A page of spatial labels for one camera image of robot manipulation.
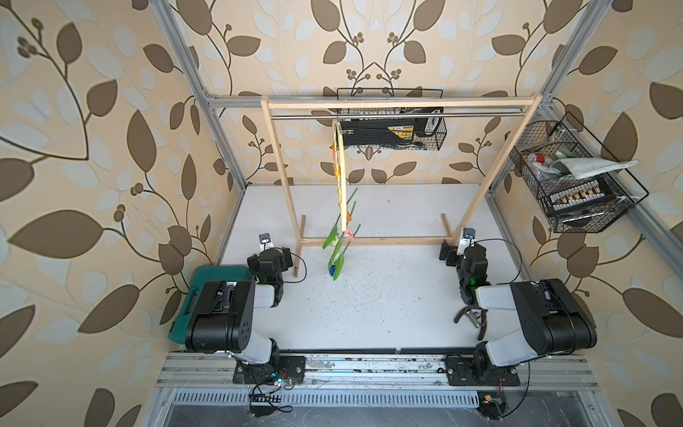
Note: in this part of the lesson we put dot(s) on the black box in basket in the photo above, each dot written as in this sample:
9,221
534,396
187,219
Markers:
383,132

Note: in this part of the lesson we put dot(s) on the orange handled pliers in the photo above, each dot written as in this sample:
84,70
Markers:
477,317

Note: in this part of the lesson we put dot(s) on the wooden clothes rack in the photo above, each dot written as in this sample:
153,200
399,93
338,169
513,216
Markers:
282,108

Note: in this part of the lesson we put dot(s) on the wire basket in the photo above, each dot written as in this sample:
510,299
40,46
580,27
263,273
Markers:
573,206
419,129

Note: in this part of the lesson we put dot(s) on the white tulip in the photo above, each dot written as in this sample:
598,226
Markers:
334,233
339,241

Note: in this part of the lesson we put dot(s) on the blue tulip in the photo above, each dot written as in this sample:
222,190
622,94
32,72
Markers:
337,258

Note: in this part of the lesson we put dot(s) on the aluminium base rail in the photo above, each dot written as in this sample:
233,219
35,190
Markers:
375,371

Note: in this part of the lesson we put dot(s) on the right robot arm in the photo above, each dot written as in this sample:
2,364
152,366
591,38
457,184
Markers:
551,321

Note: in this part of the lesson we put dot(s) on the back wire basket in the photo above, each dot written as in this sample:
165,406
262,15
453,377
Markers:
419,129

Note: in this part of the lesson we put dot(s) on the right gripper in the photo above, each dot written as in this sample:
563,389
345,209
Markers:
451,251

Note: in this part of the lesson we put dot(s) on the right wire basket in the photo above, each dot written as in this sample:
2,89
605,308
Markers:
573,206

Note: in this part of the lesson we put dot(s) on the white paper in basket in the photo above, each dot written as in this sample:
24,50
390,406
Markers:
583,168

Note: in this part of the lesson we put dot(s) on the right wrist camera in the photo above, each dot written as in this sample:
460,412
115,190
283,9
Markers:
467,237

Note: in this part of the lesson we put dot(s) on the yellow clip hanger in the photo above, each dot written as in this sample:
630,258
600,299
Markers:
340,176

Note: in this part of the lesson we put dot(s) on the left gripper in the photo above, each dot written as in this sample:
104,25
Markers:
255,262

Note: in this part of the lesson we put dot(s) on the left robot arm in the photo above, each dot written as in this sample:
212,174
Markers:
218,315

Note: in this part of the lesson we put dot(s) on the green tool case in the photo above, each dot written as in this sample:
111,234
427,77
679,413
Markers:
201,275

